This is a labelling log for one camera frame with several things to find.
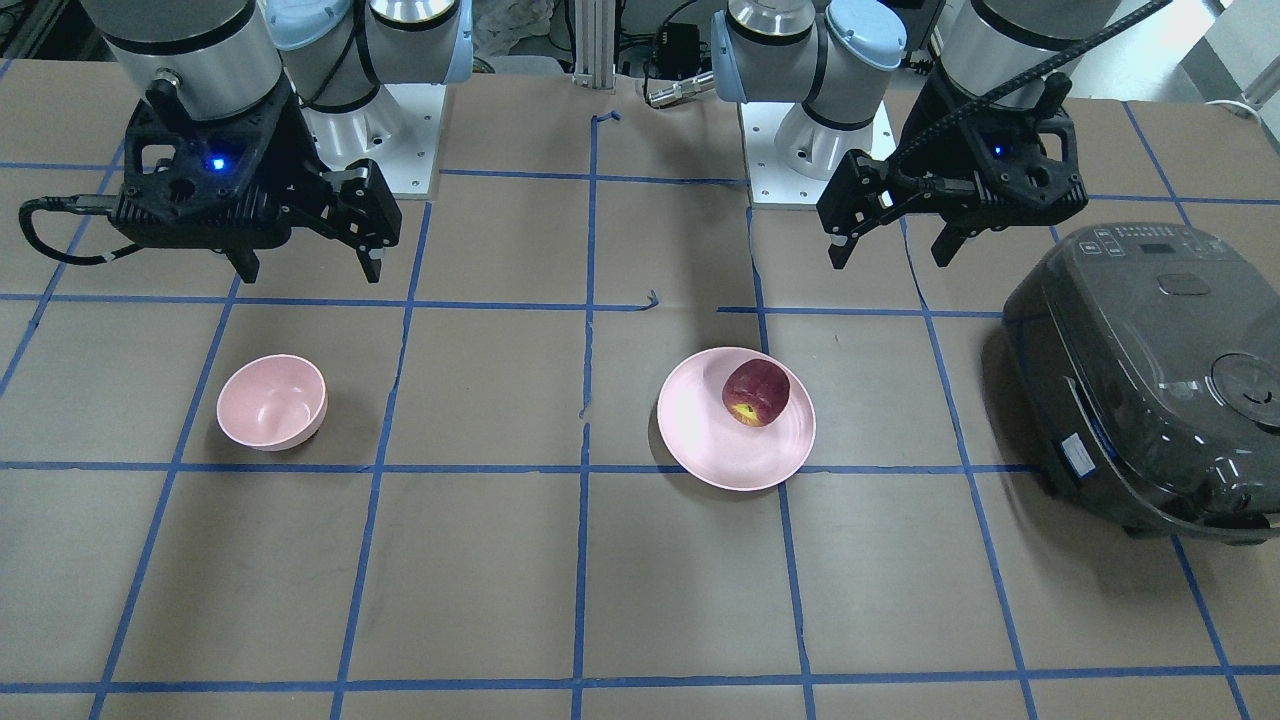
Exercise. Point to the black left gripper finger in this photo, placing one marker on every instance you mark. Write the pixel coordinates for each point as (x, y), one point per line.
(949, 241)
(863, 193)

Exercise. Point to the red apple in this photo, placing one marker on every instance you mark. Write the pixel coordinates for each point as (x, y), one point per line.
(756, 392)

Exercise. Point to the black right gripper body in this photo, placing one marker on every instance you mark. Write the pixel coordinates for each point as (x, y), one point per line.
(291, 158)

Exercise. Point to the dark grey rice cooker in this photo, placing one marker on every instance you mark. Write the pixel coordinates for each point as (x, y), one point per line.
(1148, 351)

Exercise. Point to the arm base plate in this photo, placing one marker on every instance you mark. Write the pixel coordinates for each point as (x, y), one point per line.
(399, 127)
(790, 156)

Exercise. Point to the pink plate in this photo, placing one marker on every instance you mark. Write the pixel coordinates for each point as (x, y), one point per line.
(704, 438)

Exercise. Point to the pink bowl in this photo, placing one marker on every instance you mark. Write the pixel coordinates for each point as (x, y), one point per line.
(274, 403)

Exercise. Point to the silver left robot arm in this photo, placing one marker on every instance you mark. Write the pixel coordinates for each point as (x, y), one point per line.
(837, 61)

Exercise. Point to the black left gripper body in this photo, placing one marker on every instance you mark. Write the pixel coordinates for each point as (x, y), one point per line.
(941, 130)

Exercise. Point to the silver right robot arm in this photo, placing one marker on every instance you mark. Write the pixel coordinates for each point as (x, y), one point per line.
(225, 55)

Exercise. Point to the aluminium frame post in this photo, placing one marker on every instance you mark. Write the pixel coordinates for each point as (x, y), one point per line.
(594, 43)

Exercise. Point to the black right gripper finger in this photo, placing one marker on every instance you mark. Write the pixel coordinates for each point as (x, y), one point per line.
(361, 212)
(246, 262)

